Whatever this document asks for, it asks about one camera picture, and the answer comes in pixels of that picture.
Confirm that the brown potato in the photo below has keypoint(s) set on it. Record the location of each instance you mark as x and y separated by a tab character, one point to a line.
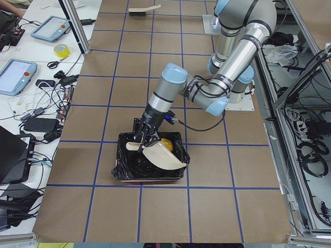
168	144

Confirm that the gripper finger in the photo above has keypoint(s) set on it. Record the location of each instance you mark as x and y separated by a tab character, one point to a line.
137	135
148	141

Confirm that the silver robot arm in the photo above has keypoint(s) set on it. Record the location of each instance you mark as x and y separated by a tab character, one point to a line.
244	27

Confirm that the black lined trash bin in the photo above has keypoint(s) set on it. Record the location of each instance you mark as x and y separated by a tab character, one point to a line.
134	166

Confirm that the near teach pendant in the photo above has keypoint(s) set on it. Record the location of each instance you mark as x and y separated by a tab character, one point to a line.
15	76

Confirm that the black laptop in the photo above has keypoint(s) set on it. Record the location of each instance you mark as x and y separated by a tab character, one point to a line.
16	154

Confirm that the yellow tape roll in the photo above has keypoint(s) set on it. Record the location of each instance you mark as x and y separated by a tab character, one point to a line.
61	50

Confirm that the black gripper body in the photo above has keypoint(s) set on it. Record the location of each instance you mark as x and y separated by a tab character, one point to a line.
153	115

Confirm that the aluminium frame post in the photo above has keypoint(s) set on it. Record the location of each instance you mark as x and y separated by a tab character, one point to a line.
75	24

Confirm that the black handled scissors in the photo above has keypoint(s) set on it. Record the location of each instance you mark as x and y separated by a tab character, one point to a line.
54	64

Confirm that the beige hand brush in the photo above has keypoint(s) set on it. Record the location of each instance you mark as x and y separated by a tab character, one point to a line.
141	12

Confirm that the black power adapter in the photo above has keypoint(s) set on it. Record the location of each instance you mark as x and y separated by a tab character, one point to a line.
41	124

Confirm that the teach pendant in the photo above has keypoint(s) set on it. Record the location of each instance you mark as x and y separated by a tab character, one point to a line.
51	29
15	76

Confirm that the beige plastic dustpan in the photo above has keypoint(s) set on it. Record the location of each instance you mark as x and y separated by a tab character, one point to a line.
162	157

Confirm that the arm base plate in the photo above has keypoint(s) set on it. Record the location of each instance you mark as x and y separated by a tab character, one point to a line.
211	24
240	99

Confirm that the far teach pendant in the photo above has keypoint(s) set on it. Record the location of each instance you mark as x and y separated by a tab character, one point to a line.
51	29

